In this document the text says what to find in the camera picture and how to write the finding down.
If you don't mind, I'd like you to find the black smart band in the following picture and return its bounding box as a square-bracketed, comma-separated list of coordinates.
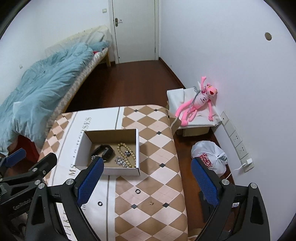
[91, 145, 115, 162]

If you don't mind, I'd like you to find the silver disc necklace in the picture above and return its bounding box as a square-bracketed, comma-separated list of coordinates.
[114, 156, 129, 168]

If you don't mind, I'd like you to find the wooden bead bracelet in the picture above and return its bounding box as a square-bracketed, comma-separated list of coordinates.
[116, 143, 137, 168]

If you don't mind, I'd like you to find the silver charm brooch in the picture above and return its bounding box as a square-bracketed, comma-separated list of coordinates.
[125, 150, 131, 157]

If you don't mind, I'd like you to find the blue duvet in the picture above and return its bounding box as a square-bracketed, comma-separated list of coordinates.
[1, 43, 94, 155]

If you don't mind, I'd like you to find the white cardboard box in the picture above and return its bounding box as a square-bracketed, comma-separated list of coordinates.
[75, 129, 140, 176]

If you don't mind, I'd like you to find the white plastic bag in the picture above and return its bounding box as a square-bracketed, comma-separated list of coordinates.
[191, 141, 227, 177]

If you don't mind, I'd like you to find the bed with patterned mattress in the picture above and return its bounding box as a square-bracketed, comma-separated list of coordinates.
[1, 25, 112, 155]

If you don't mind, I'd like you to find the checkered tablecloth with text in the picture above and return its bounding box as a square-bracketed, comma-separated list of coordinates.
[40, 104, 188, 240]

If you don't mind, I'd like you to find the white cloth covered box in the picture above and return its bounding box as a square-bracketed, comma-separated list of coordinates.
[166, 87, 222, 137]

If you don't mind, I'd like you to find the pink panther plush toy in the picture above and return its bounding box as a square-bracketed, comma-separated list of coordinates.
[175, 76, 218, 126]

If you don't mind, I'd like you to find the white pillow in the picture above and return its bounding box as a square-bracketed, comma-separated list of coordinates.
[45, 25, 112, 57]

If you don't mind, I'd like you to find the white door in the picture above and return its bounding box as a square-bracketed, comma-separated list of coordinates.
[108, 1, 159, 64]

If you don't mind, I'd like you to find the white charger with cable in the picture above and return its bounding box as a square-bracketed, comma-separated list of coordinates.
[234, 158, 253, 171]

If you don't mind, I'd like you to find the white wall socket strip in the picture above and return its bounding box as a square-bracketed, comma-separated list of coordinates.
[221, 111, 254, 172]

